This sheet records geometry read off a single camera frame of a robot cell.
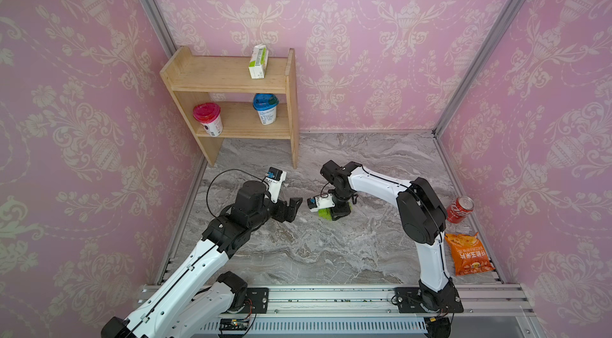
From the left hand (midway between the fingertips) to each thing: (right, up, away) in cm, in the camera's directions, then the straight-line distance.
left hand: (292, 197), depth 74 cm
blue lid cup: (-11, +32, +13) cm, 36 cm away
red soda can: (+58, -6, +9) cm, 59 cm away
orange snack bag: (+58, -20, +4) cm, 62 cm away
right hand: (+15, -8, +18) cm, 25 cm away
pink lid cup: (-30, +27, +9) cm, 42 cm away
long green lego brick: (+11, -8, +11) cm, 17 cm away
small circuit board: (-18, -39, -2) cm, 43 cm away
